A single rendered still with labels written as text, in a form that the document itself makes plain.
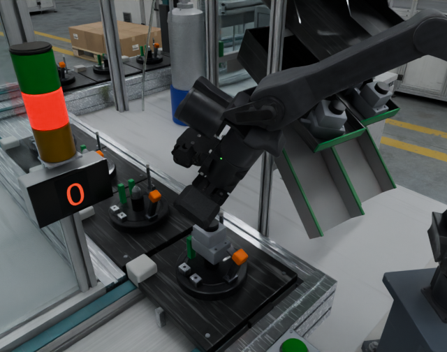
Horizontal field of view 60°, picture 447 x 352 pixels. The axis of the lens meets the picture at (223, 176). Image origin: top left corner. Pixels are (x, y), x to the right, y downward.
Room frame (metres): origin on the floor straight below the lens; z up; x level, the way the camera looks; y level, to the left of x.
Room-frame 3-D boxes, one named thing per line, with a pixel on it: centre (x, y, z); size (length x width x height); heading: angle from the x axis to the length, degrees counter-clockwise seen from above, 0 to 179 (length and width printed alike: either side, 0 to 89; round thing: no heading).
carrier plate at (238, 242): (0.54, 0.02, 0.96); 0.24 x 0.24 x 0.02; 44
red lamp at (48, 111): (0.49, 0.24, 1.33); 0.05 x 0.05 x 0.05
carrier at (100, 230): (0.72, 0.20, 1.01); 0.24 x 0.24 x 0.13; 44
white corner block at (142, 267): (0.54, 0.16, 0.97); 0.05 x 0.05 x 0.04; 44
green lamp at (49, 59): (0.49, 0.24, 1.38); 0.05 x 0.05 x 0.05
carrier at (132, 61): (2.04, 0.39, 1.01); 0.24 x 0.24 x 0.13; 44
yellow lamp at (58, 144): (0.49, 0.24, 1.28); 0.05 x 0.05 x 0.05
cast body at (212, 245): (0.55, 0.03, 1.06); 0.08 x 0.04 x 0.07; 44
